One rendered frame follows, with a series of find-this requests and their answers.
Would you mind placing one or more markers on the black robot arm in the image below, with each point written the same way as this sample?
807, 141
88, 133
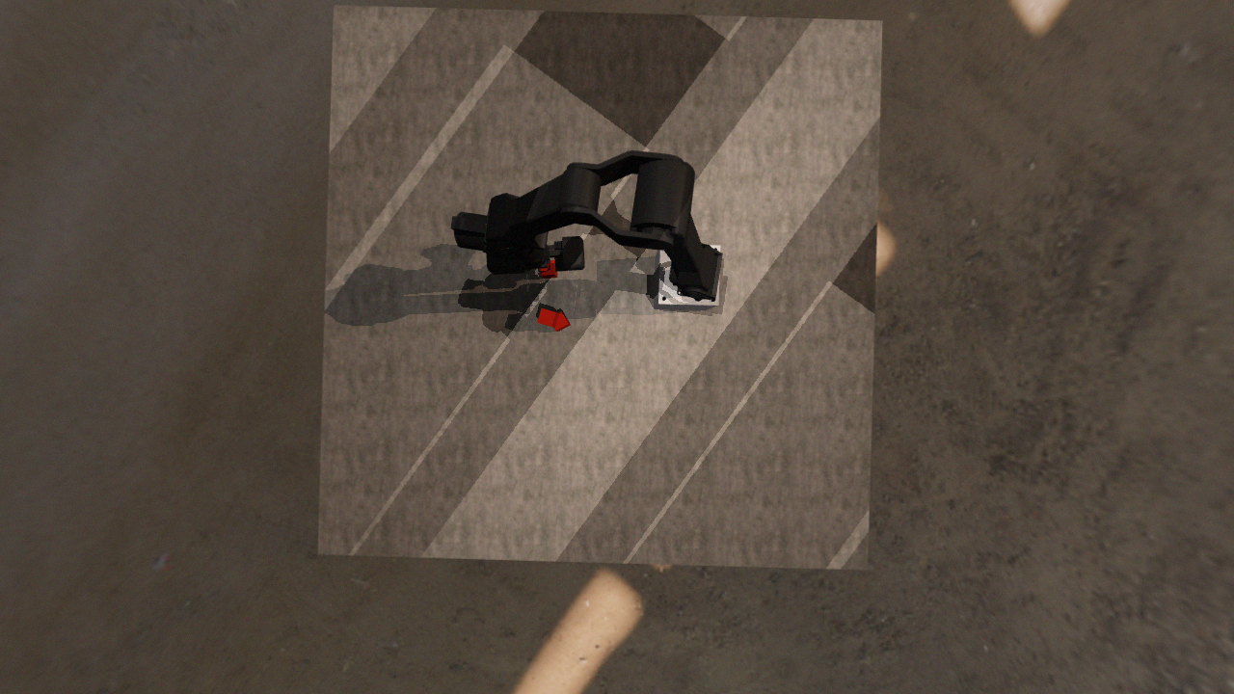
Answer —
661, 217

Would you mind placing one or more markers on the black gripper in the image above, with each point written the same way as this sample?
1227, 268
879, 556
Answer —
568, 255

